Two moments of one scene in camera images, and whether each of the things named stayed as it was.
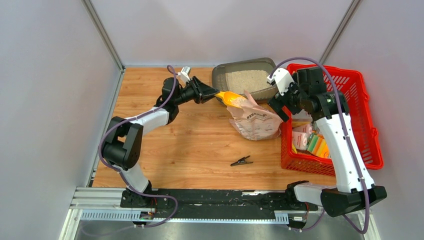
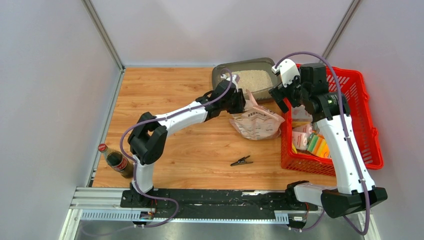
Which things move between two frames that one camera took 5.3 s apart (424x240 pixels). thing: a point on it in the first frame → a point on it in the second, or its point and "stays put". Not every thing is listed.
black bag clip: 241,161 stays put
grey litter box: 251,75 stays put
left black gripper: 201,90 → 240,97
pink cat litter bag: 254,122 stays put
